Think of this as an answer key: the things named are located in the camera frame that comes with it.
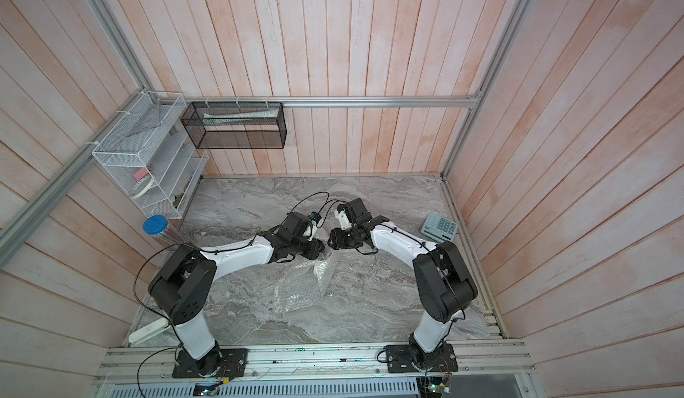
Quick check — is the aluminium frame horizontal bar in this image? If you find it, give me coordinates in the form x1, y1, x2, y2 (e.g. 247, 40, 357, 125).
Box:
183, 96, 479, 109

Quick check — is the grey desk calculator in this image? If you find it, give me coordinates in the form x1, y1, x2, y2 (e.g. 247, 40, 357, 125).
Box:
420, 213, 459, 242

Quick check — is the white power strip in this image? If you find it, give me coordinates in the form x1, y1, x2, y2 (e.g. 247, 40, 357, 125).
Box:
128, 319, 170, 346

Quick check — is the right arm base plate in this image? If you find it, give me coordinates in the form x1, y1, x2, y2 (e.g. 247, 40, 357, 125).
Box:
384, 343, 459, 374

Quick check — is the white wire mesh shelf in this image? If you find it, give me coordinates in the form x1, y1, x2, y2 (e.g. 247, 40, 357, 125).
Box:
93, 92, 208, 221

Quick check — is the pink eraser block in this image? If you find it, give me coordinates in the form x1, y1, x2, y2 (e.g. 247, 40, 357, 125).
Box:
133, 167, 151, 182

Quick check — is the ruler in black basket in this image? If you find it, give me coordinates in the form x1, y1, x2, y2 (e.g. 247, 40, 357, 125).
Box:
201, 109, 280, 126

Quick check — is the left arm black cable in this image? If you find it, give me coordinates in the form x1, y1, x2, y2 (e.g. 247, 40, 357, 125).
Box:
132, 191, 331, 398

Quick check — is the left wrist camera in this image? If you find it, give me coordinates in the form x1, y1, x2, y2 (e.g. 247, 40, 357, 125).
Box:
309, 212, 322, 223

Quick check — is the black wire mesh basket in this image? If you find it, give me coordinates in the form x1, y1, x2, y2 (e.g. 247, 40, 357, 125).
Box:
181, 102, 288, 150

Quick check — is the white tape roll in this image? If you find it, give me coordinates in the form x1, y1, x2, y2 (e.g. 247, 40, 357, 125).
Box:
131, 175, 156, 200

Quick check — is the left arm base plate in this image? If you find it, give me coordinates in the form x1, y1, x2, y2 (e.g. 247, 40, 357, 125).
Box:
172, 348, 249, 379

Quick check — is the aluminium mounting rail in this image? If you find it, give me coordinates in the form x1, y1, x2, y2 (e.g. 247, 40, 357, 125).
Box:
93, 339, 536, 385

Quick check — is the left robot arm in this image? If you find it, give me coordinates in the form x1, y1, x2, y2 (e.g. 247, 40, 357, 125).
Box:
148, 212, 324, 364

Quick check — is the blue lid straw jar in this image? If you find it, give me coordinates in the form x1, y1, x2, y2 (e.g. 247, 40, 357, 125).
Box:
142, 214, 183, 246

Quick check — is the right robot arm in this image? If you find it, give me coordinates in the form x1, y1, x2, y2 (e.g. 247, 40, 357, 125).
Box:
328, 198, 478, 356

